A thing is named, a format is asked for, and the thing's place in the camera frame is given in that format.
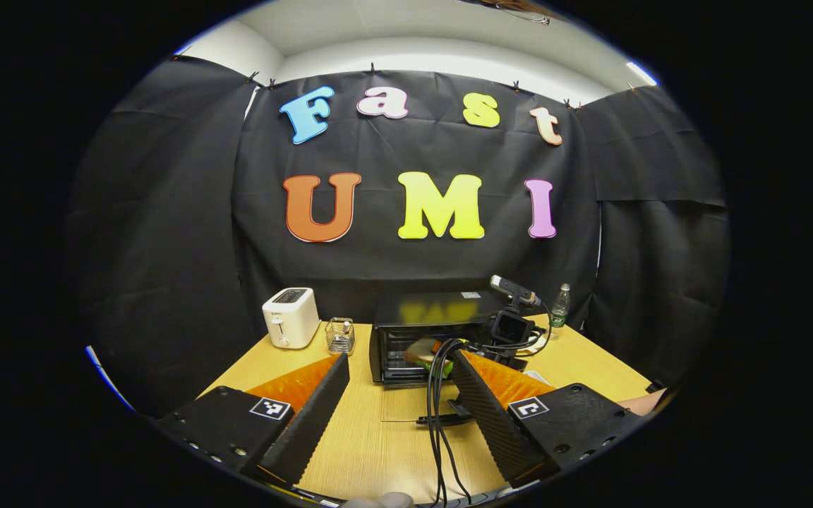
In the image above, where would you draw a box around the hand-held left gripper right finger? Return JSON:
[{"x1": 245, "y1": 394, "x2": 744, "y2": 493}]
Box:
[{"x1": 451, "y1": 349, "x2": 644, "y2": 489}]

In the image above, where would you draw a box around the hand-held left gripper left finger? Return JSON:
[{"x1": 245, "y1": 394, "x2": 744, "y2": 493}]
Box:
[{"x1": 156, "y1": 353, "x2": 351, "y2": 488}]

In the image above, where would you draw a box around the black electric oven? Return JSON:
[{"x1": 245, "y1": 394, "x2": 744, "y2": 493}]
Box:
[{"x1": 369, "y1": 291, "x2": 520, "y2": 428}]

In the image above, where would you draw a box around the clear plastic water bottle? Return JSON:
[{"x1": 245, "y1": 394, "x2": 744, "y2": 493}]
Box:
[{"x1": 550, "y1": 284, "x2": 571, "y2": 329}]

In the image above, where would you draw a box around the small clear utensil holder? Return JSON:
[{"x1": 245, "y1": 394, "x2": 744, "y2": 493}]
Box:
[{"x1": 325, "y1": 317, "x2": 356, "y2": 355}]

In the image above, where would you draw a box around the black backdrop cloth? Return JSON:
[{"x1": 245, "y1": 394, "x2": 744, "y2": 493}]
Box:
[{"x1": 68, "y1": 55, "x2": 730, "y2": 417}]

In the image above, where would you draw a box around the white toaster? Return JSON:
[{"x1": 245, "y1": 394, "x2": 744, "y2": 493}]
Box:
[{"x1": 262, "y1": 287, "x2": 321, "y2": 349}]

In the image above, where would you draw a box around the person's hair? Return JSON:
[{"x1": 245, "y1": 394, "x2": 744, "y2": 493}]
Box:
[{"x1": 463, "y1": 0, "x2": 555, "y2": 25}]

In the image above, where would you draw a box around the black cable bundle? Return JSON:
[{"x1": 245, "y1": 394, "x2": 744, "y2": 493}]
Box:
[{"x1": 426, "y1": 321, "x2": 555, "y2": 507}]

